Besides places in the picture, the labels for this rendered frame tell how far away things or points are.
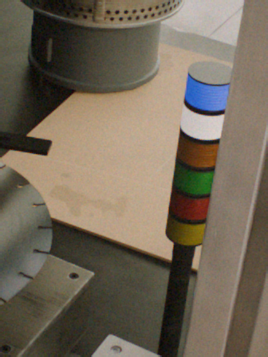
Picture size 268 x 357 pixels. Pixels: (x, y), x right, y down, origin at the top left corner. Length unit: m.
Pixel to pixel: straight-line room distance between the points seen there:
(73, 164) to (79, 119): 0.13
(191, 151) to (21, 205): 0.22
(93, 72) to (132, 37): 0.09
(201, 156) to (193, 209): 0.06
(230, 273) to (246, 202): 0.04
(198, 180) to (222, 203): 0.57
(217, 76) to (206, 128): 0.05
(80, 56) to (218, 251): 1.27
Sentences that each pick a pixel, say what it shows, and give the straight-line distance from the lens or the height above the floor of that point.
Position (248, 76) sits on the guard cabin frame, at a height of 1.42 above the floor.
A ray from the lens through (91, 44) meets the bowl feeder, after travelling 1.61.
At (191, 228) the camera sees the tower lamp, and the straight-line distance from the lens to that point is 0.97.
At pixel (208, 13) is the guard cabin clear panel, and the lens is 1.96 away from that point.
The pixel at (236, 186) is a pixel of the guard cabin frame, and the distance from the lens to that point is 0.36.
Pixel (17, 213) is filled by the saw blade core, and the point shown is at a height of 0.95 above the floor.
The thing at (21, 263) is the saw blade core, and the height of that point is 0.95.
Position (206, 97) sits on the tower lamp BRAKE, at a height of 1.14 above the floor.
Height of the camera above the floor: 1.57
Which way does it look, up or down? 34 degrees down
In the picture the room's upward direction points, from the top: 7 degrees clockwise
